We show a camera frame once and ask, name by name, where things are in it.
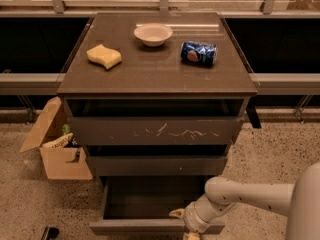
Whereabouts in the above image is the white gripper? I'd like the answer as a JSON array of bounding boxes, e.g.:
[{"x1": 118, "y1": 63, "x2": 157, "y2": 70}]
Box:
[{"x1": 169, "y1": 202, "x2": 209, "y2": 240}]

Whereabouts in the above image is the grey bottom drawer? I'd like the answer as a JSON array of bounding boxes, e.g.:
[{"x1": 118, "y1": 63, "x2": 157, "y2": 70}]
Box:
[{"x1": 88, "y1": 174, "x2": 226, "y2": 237}]

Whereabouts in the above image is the grey drawer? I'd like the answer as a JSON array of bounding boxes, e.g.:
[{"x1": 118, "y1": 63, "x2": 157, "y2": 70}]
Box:
[
  {"x1": 64, "y1": 97, "x2": 248, "y2": 146},
  {"x1": 88, "y1": 174, "x2": 226, "y2": 237},
  {"x1": 86, "y1": 145, "x2": 228, "y2": 176}
]

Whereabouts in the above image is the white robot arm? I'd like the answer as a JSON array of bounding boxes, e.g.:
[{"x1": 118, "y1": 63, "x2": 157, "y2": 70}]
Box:
[{"x1": 169, "y1": 163, "x2": 320, "y2": 240}]

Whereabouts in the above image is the grey middle drawer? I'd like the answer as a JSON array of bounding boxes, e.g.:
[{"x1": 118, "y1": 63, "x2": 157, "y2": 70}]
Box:
[{"x1": 86, "y1": 145, "x2": 228, "y2": 176}]

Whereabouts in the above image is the grey drawer cabinet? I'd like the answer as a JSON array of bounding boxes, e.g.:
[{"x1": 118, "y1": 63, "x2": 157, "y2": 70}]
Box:
[{"x1": 56, "y1": 11, "x2": 263, "y2": 188}]

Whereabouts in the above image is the grey top drawer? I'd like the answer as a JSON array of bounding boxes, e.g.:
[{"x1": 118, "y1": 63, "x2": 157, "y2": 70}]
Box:
[{"x1": 64, "y1": 97, "x2": 248, "y2": 146}]

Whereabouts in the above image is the black object on floor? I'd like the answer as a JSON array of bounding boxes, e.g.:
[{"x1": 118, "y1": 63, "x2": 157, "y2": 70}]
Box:
[{"x1": 41, "y1": 226, "x2": 60, "y2": 240}]

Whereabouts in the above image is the open cardboard box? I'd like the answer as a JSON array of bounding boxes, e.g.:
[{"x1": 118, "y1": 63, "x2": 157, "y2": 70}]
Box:
[{"x1": 20, "y1": 97, "x2": 93, "y2": 180}]

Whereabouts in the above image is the blue Pepsi can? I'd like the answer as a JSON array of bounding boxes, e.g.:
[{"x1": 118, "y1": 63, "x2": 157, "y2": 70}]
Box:
[{"x1": 180, "y1": 41, "x2": 217, "y2": 67}]

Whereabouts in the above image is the yellow sponge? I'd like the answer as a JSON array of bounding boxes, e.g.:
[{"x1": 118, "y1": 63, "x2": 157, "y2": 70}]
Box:
[{"x1": 87, "y1": 44, "x2": 122, "y2": 70}]

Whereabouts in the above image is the white bowl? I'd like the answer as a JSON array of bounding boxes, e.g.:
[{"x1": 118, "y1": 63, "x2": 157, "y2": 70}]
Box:
[{"x1": 134, "y1": 23, "x2": 173, "y2": 47}]

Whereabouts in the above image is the metal window railing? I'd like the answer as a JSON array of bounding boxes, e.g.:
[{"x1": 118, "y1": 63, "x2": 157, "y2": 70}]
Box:
[{"x1": 0, "y1": 0, "x2": 320, "y2": 18}]

